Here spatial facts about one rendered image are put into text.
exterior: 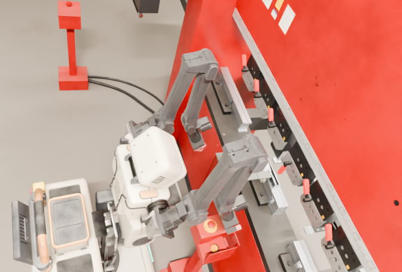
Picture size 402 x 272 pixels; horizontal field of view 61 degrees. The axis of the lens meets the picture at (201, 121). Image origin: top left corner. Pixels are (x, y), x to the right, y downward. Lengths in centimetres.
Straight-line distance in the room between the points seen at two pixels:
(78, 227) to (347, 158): 115
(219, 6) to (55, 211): 141
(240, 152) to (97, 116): 224
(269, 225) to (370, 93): 90
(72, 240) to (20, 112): 182
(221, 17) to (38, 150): 176
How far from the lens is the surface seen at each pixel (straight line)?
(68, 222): 167
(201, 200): 125
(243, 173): 117
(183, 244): 264
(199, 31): 220
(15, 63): 370
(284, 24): 169
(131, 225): 166
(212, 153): 222
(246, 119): 210
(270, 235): 185
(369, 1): 131
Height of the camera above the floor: 243
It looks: 47 degrees down
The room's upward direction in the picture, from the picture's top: 20 degrees clockwise
